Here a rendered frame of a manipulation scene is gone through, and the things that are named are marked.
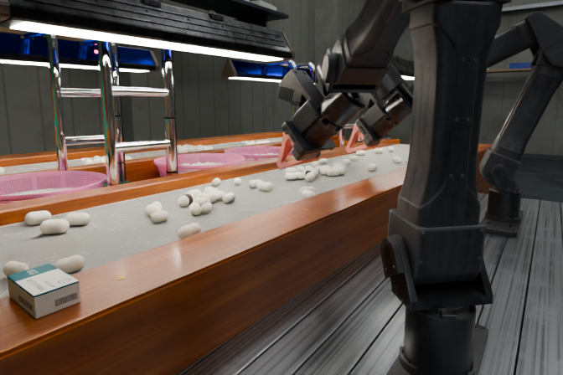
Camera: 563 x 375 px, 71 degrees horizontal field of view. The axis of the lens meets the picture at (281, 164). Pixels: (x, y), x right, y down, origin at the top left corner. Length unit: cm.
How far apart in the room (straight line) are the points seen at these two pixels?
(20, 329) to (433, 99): 38
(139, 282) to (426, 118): 31
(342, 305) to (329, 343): 9
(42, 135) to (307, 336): 270
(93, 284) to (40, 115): 263
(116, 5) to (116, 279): 45
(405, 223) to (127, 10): 54
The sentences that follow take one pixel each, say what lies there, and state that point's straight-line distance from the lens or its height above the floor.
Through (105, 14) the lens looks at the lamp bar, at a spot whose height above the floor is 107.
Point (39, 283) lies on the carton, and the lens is 40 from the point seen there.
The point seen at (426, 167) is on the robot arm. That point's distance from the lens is 38.
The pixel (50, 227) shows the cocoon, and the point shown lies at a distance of 67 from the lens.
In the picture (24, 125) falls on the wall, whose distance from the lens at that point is 299.
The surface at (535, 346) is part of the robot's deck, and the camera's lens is 55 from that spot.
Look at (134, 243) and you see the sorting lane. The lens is 60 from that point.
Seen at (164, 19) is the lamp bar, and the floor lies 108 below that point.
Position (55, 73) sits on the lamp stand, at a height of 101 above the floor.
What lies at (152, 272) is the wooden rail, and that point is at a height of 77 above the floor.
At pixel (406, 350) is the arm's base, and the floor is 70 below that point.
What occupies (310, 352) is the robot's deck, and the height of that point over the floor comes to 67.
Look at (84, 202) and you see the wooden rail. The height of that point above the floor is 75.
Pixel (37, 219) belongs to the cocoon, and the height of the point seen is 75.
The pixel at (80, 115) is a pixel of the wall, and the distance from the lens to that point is 314.
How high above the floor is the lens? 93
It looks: 9 degrees down
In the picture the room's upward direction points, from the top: straight up
